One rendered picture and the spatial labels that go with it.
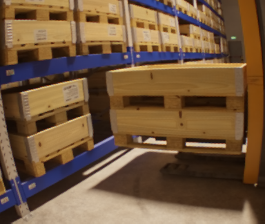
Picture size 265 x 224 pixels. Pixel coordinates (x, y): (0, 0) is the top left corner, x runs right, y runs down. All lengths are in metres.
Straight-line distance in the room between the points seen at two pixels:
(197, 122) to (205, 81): 0.33
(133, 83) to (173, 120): 0.45
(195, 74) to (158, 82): 0.33
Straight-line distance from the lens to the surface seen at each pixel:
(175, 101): 1.99
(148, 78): 2.06
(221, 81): 1.87
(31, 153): 1.94
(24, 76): 1.90
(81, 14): 2.47
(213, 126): 1.95
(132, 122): 2.21
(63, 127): 2.17
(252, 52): 1.89
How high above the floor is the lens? 1.08
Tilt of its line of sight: 11 degrees down
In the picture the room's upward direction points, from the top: 6 degrees counter-clockwise
